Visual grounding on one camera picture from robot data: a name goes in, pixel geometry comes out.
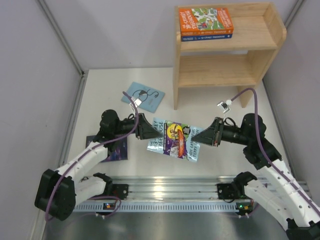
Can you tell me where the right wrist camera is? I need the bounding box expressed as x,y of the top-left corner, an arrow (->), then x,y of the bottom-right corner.
217,99 -> 232,114

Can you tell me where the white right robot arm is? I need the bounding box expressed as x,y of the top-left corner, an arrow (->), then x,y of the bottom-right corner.
192,113 -> 320,240

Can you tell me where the orange 78-storey treehouse book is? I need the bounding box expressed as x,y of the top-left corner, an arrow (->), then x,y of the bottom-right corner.
178,7 -> 234,37

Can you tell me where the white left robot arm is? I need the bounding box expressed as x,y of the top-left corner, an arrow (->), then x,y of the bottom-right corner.
34,109 -> 162,221

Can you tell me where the aluminium mounting rail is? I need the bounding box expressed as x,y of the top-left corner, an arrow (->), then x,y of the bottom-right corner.
72,174 -> 311,213

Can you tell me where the light blue thin booklet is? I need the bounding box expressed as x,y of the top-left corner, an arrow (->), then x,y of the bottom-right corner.
126,82 -> 165,113

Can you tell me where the purple galaxy cover book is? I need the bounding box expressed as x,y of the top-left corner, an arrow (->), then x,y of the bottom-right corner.
85,135 -> 128,163

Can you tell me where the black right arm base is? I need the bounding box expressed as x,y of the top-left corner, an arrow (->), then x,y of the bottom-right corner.
216,183 -> 241,203

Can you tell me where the light blue 143-storey treehouse book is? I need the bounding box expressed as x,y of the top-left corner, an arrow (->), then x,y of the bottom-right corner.
147,117 -> 203,163

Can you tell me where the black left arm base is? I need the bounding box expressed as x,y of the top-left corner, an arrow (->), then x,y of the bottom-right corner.
107,184 -> 129,200

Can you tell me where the wooden two-tier shelf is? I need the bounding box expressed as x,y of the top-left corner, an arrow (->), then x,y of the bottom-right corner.
173,2 -> 287,110

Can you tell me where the blue 91-storey treehouse book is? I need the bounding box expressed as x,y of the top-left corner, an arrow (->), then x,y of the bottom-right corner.
181,33 -> 233,42

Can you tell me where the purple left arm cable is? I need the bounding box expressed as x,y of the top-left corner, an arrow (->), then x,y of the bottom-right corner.
44,91 -> 140,223

